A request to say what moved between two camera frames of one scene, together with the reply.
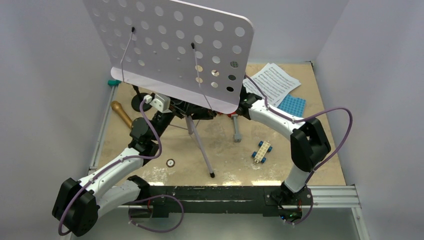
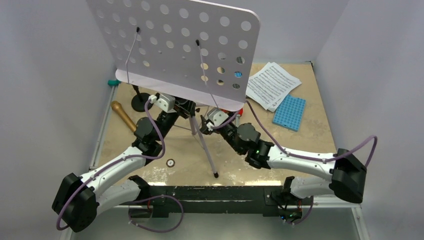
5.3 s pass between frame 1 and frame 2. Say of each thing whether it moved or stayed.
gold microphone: stayed
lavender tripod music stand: moved
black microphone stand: stayed
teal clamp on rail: stayed
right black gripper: moved
